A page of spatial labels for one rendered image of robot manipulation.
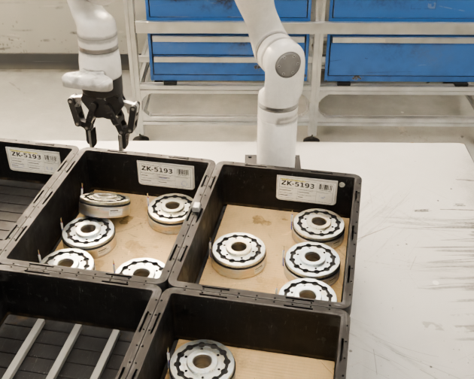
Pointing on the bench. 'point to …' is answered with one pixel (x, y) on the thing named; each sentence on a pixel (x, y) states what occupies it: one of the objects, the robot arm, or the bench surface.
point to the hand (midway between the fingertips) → (107, 140)
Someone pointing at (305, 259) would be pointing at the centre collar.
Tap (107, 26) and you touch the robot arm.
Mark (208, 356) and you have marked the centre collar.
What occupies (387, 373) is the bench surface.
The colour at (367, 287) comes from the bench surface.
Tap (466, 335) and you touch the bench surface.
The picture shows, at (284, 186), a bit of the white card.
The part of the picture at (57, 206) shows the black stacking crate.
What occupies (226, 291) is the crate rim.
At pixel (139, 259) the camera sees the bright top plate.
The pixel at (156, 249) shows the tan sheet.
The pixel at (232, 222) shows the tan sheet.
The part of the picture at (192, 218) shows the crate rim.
